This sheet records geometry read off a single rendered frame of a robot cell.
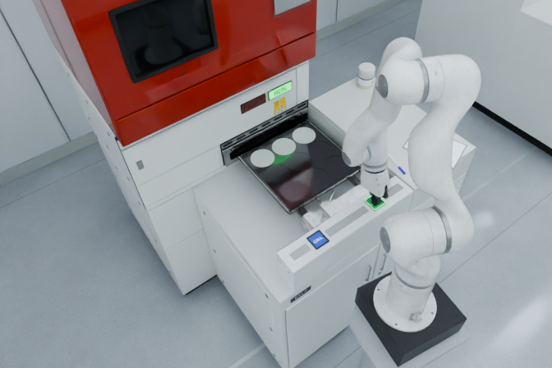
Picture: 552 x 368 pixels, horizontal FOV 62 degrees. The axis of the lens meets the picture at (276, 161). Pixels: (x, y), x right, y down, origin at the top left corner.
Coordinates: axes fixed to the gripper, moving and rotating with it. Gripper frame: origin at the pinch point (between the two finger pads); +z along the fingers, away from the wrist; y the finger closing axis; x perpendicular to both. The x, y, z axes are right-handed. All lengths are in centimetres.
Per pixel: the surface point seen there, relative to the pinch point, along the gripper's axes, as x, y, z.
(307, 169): -6.1, -32.3, 1.6
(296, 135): 2, -50, -2
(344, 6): 172, -218, 33
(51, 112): -79, -215, 17
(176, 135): -46, -54, -26
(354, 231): -13.9, 3.8, 3.1
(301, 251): -33.1, -0.9, 2.5
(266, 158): -15.6, -47.2, -1.6
